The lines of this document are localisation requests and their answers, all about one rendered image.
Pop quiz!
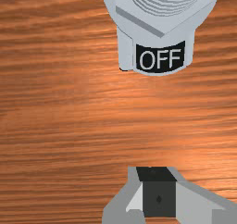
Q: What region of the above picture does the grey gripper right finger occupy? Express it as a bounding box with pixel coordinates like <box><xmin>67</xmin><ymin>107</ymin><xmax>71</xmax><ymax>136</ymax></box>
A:
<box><xmin>158</xmin><ymin>166</ymin><xmax>237</xmax><ymax>224</ymax></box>

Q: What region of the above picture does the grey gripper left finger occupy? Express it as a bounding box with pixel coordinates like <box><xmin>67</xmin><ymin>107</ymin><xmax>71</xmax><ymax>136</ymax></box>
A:
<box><xmin>101</xmin><ymin>166</ymin><xmax>160</xmax><ymax>224</ymax></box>

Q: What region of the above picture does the grey toggle switch black base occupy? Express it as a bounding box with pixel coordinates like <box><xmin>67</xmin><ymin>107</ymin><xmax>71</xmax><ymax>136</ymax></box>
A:
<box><xmin>101</xmin><ymin>0</ymin><xmax>224</xmax><ymax>77</ymax></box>

